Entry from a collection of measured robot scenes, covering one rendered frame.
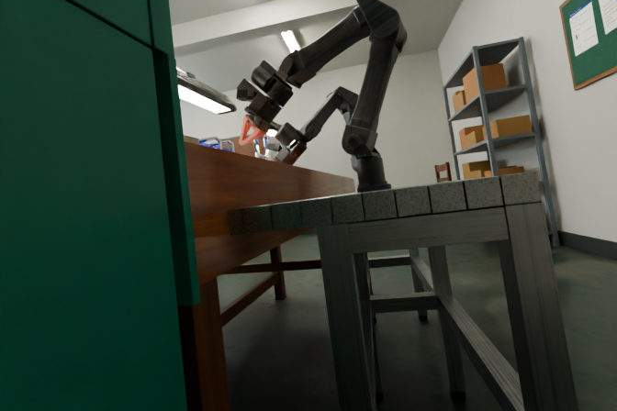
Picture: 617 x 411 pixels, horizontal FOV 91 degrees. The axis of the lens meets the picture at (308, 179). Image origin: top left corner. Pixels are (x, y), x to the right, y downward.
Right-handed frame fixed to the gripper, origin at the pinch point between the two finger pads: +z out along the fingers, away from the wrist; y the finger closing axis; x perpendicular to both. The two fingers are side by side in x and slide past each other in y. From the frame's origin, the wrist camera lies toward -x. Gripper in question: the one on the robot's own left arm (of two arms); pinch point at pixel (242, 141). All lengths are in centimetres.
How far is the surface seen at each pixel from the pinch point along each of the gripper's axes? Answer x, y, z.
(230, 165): 18.0, 33.8, -3.5
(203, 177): 19.7, 41.6, -2.1
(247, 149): -213, -460, 109
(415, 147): 21, -492, -97
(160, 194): 24, 54, -3
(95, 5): 12, 59, -13
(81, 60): 16, 61, -10
